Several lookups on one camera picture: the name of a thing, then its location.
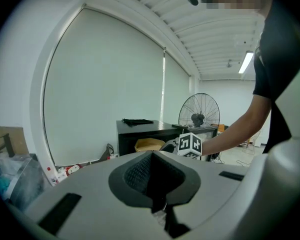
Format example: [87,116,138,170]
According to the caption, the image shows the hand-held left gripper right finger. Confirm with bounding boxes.
[151,150,202,207]

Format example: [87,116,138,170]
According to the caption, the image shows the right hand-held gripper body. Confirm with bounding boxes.
[159,132,203,161]

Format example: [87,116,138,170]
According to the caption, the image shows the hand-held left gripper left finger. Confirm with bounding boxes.
[107,150,154,209]

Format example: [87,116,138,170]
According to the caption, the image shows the beige plastic piece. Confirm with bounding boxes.
[134,137,166,153]

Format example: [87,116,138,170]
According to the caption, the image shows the black box appliance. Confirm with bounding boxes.
[115,119,220,163]

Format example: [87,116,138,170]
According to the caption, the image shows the person's right forearm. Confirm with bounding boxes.
[201,93,273,158]

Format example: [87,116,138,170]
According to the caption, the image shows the black floor fan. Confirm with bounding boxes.
[178,92,221,129]

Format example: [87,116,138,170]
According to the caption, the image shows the black folded cloth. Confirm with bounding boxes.
[121,118,155,128]

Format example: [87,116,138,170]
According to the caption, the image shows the white roller blind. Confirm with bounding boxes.
[159,52,191,129]
[43,7,165,167]

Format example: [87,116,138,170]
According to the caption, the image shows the long ceiling light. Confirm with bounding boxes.
[237,50,255,75]

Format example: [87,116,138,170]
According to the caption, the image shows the translucent plastic container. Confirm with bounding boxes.
[0,153,46,213]

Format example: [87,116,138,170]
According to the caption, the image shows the person's black shirt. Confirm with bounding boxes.
[251,0,300,155]

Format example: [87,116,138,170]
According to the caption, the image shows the brown cardboard box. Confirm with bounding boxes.
[0,125,31,158]

